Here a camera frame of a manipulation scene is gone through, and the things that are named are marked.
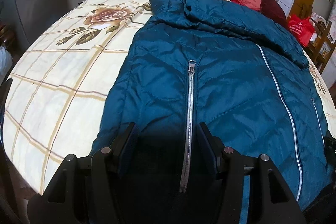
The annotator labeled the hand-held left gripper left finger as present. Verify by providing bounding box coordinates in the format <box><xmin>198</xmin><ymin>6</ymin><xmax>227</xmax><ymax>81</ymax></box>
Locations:
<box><xmin>28</xmin><ymin>122</ymin><xmax>139</xmax><ymax>224</ymax></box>

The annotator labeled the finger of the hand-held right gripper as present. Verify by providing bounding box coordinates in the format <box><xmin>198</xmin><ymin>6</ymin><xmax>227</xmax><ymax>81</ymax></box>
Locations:
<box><xmin>324</xmin><ymin>132</ymin><xmax>336</xmax><ymax>165</ymax></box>

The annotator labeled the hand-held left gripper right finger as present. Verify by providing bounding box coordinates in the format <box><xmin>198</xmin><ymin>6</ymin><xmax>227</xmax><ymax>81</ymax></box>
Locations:
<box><xmin>196</xmin><ymin>122</ymin><xmax>307</xmax><ymax>224</ymax></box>

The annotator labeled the teal quilted zip jacket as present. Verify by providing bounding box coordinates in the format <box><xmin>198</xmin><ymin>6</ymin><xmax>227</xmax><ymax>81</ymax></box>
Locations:
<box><xmin>89</xmin><ymin>0</ymin><xmax>335</xmax><ymax>224</ymax></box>

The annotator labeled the floral checked bed sheet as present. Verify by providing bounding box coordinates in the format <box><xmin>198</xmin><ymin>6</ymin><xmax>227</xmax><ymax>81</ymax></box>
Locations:
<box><xmin>0</xmin><ymin>0</ymin><xmax>336</xmax><ymax>195</ymax></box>

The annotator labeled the wooden chair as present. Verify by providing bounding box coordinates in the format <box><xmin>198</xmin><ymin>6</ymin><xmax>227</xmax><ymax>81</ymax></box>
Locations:
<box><xmin>302</xmin><ymin>4</ymin><xmax>334</xmax><ymax>73</ymax></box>

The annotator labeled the red plastic bag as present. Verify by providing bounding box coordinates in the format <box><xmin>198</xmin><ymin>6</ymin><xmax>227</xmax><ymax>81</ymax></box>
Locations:
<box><xmin>287</xmin><ymin>14</ymin><xmax>315</xmax><ymax>47</ymax></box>

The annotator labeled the dark red pillow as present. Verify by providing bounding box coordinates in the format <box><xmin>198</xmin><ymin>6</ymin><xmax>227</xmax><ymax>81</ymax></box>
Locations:
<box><xmin>260</xmin><ymin>0</ymin><xmax>289</xmax><ymax>28</ymax></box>

